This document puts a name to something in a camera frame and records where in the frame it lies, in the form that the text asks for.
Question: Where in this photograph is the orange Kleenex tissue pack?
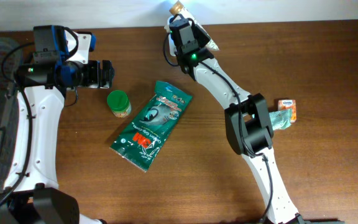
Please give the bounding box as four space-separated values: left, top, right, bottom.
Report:
278 100 297 123

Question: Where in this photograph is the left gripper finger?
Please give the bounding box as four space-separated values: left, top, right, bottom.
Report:
102 60 115 75
99 75 114 89

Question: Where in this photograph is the right black cable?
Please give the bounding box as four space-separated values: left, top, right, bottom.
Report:
162 17 275 224

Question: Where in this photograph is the green lid jar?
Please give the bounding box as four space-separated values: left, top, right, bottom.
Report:
107 90 132 118

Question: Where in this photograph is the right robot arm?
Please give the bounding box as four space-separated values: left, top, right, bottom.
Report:
168 13 305 223

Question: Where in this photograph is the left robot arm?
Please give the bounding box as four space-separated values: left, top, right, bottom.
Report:
0 25 114 223

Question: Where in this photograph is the white tube gold cap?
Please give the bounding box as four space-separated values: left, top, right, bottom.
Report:
169 1 220 51

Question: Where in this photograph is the light green wipes packet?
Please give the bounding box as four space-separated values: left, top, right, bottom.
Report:
269 109 292 131

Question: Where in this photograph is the green 3M gloves packet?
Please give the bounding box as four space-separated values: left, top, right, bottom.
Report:
110 81 193 172

